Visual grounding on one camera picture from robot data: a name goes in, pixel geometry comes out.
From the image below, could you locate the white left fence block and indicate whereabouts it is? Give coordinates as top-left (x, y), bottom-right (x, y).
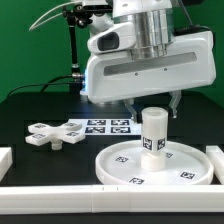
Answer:
top-left (0, 147), bottom-right (12, 181)

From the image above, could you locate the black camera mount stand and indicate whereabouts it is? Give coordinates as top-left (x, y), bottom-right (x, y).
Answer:
top-left (62, 3), bottom-right (92, 92)

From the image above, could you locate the white cable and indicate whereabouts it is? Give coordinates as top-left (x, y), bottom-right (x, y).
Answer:
top-left (28, 0), bottom-right (84, 32)

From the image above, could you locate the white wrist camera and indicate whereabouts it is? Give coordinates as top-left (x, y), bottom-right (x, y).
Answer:
top-left (87, 22), bottom-right (136, 54)

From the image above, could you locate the white cross-shaped table base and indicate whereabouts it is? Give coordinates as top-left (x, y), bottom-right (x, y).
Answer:
top-left (25, 122), bottom-right (85, 150)

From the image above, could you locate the white fence block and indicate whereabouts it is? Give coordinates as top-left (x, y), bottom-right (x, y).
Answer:
top-left (0, 147), bottom-right (12, 181)
top-left (206, 146), bottom-right (224, 185)

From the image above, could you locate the white round table top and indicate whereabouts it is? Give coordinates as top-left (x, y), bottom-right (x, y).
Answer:
top-left (95, 140), bottom-right (214, 185)

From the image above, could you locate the white right fence block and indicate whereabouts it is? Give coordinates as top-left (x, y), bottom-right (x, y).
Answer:
top-left (206, 146), bottom-right (224, 185)

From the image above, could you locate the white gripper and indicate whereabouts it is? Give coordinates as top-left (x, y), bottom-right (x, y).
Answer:
top-left (86, 31), bottom-right (216, 123)

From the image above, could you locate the white front fence rail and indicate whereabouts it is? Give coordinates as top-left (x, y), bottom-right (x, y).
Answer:
top-left (0, 185), bottom-right (224, 215)

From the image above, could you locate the white fiducial marker sheet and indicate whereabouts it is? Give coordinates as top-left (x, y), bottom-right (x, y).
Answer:
top-left (69, 119), bottom-right (141, 136)

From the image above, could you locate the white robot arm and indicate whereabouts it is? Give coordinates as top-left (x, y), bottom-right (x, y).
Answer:
top-left (86, 0), bottom-right (216, 108)

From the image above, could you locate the black cable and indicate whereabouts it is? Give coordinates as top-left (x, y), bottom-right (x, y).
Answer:
top-left (5, 74), bottom-right (75, 100)

